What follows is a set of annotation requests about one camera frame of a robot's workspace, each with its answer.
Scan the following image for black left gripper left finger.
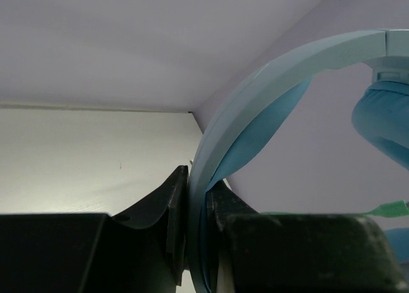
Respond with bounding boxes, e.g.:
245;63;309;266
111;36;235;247
1;165;188;292

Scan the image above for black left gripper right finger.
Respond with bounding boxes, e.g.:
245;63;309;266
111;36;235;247
206;182;408;292

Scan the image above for light blue headphones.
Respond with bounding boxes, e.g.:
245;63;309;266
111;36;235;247
188;29;408;292

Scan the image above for green headphone cable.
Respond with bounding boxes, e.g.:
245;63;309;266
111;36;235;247
260;200;409;218

